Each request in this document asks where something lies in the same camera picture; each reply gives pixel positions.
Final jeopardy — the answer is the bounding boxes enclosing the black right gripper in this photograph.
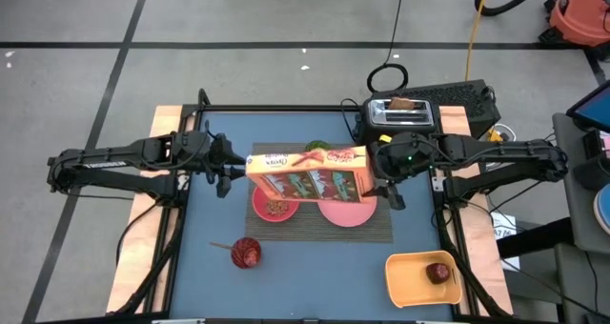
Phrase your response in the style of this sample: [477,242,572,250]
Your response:
[371,133,434,212]

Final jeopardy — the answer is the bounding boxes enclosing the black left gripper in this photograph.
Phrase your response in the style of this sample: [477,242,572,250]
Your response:
[208,132,248,199]

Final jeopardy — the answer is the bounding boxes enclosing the orange Cheerios cereal box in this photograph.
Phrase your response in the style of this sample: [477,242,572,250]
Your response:
[245,145,377,205]

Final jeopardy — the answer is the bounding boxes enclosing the dark red apple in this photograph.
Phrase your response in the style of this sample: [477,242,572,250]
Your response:
[425,261,452,286]

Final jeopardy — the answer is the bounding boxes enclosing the brown toast slice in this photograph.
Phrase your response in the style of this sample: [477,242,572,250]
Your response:
[388,96,416,111]

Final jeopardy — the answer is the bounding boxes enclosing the red bowl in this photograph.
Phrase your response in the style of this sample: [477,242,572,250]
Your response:
[251,185,300,224]

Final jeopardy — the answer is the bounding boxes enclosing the pink plate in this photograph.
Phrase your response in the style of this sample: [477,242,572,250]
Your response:
[316,194,378,229]

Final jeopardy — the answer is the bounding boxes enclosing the brown cereal heap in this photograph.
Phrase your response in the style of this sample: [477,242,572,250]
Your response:
[265,198,291,216]

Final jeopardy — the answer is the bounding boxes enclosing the black two-slot toaster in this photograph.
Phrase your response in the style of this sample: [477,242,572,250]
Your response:
[356,96,442,147]

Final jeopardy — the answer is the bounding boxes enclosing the yellow plastic bin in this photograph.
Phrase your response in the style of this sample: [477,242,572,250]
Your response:
[384,250,463,310]

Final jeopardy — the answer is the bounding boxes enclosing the wooden side board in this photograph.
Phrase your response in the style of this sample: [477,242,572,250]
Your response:
[437,105,515,315]
[105,105,185,314]

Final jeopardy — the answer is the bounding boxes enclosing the grey woven placemat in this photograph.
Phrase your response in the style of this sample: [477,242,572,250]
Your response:
[244,141,395,244]

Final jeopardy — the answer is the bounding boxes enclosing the white paper sheet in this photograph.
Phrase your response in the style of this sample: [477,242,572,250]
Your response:
[490,212,521,273]

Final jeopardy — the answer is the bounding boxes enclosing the grey desk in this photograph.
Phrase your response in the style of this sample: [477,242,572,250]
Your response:
[552,111,610,324]

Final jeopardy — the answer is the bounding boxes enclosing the blue round disc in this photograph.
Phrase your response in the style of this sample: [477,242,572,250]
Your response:
[593,183,610,237]

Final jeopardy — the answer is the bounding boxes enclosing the monitor with blue screen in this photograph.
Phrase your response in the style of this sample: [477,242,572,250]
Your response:
[565,80,610,134]

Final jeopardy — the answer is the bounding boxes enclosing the black aluminium table frame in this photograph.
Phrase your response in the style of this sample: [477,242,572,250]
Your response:
[107,88,514,324]

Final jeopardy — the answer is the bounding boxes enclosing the black floor cable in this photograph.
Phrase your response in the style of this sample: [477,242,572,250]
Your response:
[365,0,410,94]

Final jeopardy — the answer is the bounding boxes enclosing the yellow cable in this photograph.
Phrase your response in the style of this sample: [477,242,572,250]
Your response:
[464,0,492,82]

